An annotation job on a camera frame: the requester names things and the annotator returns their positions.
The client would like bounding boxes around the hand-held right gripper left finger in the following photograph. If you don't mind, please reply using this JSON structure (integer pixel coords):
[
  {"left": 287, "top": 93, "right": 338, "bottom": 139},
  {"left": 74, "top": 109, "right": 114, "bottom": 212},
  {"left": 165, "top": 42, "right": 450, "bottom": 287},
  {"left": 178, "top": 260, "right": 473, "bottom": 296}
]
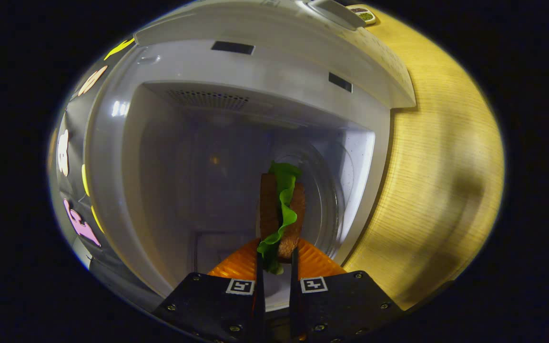
[{"left": 152, "top": 238, "right": 266, "bottom": 343}]

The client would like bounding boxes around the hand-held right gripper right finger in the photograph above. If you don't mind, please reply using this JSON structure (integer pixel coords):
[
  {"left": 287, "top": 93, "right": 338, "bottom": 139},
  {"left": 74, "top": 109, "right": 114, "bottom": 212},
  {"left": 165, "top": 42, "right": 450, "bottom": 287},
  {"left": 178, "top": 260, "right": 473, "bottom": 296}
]
[{"left": 289, "top": 237, "right": 405, "bottom": 343}]

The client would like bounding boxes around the sandwich with green lettuce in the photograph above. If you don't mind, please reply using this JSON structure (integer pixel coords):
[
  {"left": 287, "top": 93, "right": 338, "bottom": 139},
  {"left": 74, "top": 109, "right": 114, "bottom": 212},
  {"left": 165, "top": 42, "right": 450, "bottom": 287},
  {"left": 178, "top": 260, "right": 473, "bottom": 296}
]
[{"left": 255, "top": 161, "right": 306, "bottom": 276}]

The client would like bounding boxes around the white microwave oven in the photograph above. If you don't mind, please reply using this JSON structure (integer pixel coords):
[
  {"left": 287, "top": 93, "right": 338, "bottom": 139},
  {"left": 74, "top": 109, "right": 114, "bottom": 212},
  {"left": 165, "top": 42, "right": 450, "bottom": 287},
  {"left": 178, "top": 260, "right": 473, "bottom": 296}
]
[{"left": 84, "top": 0, "right": 417, "bottom": 313}]

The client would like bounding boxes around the glass turntable plate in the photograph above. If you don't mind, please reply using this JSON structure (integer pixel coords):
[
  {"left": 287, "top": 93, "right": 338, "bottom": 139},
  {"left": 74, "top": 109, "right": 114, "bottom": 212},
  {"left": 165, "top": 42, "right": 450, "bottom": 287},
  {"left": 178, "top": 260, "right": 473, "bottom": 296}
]
[{"left": 267, "top": 142, "right": 355, "bottom": 260}]

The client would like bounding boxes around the white divided dish with grains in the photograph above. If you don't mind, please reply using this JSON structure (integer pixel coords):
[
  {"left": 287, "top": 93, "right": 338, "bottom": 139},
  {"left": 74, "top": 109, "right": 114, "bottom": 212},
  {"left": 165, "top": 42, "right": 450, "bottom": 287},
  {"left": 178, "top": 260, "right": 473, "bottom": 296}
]
[{"left": 346, "top": 4, "right": 378, "bottom": 26}]

